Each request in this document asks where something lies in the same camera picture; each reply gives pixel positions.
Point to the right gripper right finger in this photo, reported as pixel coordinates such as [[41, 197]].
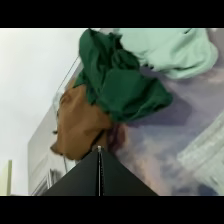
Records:
[[123, 180]]

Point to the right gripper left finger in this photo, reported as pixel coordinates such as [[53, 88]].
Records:
[[78, 180]]

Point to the brown garment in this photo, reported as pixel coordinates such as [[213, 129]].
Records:
[[80, 123]]

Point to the dark green garment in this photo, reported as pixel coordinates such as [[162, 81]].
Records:
[[123, 86]]

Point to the mint green garment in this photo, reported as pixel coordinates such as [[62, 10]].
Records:
[[173, 50]]

